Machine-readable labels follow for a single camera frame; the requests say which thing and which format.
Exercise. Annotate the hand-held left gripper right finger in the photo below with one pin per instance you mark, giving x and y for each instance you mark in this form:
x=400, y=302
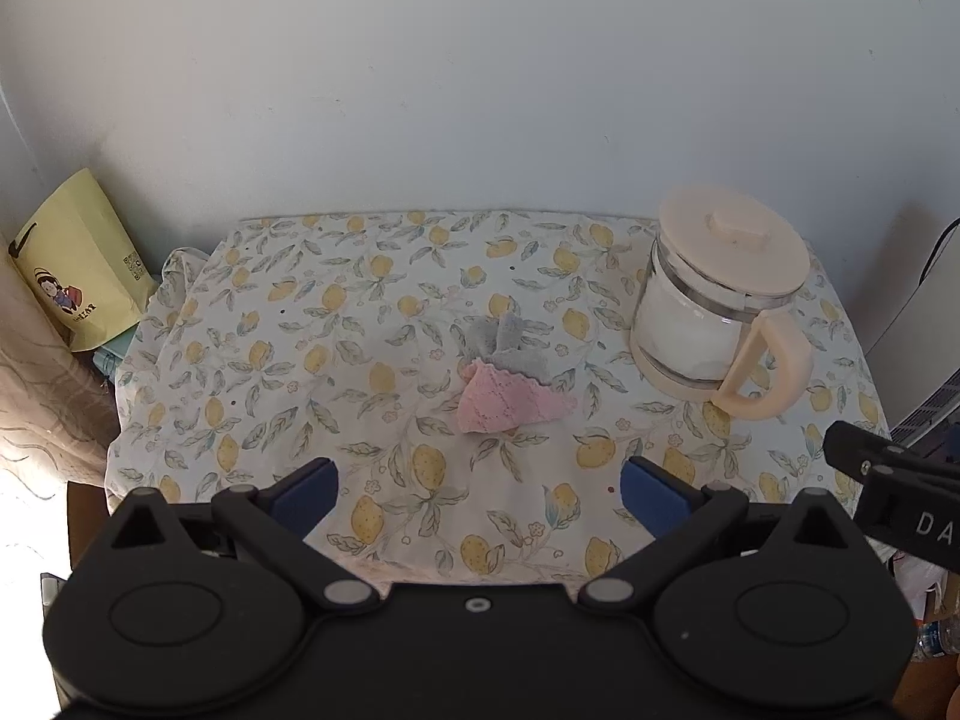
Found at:
x=654, y=499

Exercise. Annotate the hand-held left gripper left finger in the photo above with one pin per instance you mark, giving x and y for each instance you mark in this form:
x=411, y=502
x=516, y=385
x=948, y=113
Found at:
x=304, y=499

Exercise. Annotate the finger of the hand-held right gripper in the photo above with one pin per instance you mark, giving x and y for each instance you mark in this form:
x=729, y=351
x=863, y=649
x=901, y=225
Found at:
x=851, y=446

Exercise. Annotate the pink and grey dishcloth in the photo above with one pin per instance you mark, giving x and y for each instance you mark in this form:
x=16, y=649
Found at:
x=502, y=405

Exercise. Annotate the glass kettle with cream lid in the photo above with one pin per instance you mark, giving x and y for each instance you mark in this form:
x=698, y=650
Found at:
x=712, y=315

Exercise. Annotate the clear plastic water bottle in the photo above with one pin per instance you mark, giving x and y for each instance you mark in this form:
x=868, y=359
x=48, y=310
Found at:
x=934, y=637

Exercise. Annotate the white appliance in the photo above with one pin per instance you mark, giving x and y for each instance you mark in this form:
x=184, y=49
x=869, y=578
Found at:
x=922, y=330

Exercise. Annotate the lemon print tablecloth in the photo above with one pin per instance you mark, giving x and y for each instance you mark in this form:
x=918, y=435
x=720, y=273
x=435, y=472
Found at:
x=300, y=360

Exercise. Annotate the teal box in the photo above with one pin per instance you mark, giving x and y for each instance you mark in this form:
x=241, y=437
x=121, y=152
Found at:
x=112, y=361

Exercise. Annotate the beige patterned fabric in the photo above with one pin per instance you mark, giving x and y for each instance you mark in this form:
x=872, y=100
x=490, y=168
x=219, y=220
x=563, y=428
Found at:
x=37, y=405

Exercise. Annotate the yellow paper bag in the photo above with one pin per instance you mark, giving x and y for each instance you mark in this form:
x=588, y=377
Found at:
x=82, y=262

